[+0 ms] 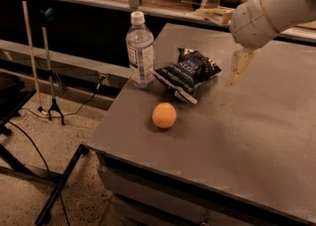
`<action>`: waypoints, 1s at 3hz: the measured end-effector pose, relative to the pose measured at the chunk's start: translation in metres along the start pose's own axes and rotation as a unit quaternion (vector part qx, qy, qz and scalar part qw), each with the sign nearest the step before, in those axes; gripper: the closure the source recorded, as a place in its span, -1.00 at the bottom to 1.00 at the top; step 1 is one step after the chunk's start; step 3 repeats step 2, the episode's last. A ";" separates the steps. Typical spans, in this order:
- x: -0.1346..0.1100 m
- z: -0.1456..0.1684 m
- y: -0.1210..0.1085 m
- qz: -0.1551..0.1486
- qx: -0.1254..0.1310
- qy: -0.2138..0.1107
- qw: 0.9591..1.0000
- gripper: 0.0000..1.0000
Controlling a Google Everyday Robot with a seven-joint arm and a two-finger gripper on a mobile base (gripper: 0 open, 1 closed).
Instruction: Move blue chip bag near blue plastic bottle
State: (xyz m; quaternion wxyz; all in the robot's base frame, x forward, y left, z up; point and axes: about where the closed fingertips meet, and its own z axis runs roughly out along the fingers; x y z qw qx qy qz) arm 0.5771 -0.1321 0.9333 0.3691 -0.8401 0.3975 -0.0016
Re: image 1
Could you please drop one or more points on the white pole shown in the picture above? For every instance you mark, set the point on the white pole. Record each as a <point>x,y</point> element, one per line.
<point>31,51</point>

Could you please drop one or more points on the blue chip bag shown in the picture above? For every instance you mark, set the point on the blue chip bag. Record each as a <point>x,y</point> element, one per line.
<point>184,77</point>

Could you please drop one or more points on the grey drawer cabinet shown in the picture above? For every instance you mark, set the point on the grey drawer cabinet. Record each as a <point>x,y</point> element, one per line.
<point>245,151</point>

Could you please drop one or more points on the grabber tool on stand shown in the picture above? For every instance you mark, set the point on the grabber tool on stand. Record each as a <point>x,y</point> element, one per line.
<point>46,16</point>

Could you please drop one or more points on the clear plastic water bottle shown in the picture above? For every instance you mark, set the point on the clear plastic water bottle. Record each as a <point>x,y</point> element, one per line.
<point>140,49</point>

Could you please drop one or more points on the orange ball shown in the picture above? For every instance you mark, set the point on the orange ball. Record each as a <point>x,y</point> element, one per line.
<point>164,115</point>

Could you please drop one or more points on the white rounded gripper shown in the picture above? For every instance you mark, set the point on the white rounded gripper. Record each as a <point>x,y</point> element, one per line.
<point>252,23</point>

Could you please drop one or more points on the metal window rail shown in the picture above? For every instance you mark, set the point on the metal window rail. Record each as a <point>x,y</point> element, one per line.
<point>307,36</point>

